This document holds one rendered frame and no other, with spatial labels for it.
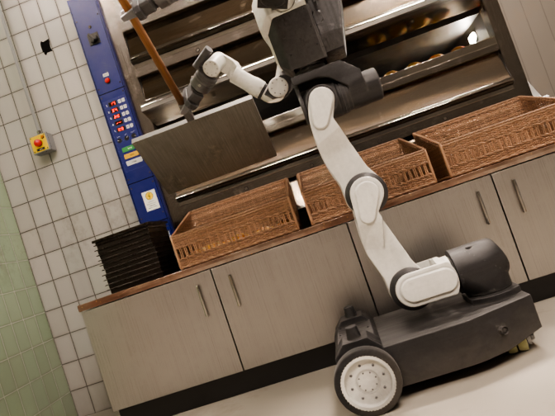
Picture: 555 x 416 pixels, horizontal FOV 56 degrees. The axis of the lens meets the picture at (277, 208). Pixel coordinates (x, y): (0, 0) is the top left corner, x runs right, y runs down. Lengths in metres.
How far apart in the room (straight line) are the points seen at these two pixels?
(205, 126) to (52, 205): 1.16
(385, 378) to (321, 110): 0.87
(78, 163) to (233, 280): 1.23
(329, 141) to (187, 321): 1.00
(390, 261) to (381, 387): 0.42
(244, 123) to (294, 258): 0.62
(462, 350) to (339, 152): 0.73
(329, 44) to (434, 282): 0.86
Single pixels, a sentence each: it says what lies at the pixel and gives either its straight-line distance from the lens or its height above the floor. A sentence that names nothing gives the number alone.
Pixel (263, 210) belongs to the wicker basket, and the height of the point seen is 0.71.
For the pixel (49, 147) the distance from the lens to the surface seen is 3.07.
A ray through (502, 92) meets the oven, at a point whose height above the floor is 0.90.
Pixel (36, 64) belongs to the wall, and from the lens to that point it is 3.27.
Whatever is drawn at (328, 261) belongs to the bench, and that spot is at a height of 0.42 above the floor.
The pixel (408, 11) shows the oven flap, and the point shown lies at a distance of 2.78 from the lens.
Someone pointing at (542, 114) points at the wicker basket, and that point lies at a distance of 2.41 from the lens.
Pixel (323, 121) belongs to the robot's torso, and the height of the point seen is 0.90.
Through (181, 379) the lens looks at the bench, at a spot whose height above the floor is 0.15.
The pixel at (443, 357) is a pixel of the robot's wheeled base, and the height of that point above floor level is 0.09.
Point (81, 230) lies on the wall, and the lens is 3.04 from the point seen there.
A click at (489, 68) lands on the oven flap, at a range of 2.93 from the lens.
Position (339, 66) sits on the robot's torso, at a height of 1.06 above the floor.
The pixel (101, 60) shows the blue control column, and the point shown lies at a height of 1.78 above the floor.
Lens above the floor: 0.60
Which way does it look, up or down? 3 degrees up
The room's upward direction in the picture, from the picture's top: 19 degrees counter-clockwise
